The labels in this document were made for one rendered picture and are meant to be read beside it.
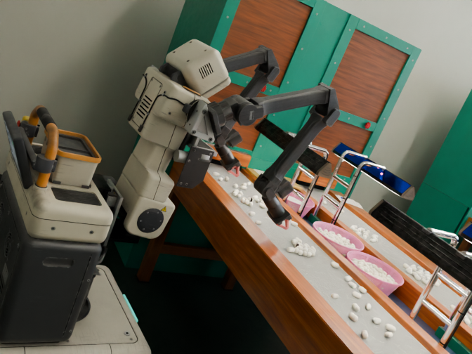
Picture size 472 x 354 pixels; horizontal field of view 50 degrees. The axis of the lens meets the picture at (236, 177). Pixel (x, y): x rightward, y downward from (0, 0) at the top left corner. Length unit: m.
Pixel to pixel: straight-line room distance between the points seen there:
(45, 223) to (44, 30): 1.82
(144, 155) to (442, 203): 3.60
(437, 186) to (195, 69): 3.64
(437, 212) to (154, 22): 3.06
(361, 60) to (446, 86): 2.26
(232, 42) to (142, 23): 0.85
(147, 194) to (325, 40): 1.56
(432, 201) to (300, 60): 2.55
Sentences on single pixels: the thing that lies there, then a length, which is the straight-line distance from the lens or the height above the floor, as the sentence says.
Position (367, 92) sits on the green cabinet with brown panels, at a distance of 3.30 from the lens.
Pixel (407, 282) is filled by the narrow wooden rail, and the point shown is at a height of 0.76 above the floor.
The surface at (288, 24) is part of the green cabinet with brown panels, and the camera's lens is 2.87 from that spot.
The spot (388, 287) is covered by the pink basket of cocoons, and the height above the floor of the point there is 0.74.
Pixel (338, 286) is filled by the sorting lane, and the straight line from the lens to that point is 2.04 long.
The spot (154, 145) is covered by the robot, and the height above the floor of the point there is 1.00.
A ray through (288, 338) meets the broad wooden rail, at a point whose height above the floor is 0.61.
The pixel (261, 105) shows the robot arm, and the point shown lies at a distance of 1.76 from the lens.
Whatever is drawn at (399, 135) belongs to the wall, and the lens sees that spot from 5.13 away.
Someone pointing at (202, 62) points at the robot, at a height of 1.33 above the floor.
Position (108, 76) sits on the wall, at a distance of 3.41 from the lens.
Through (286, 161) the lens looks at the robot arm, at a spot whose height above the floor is 1.10.
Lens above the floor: 1.48
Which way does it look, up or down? 15 degrees down
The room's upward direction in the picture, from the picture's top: 23 degrees clockwise
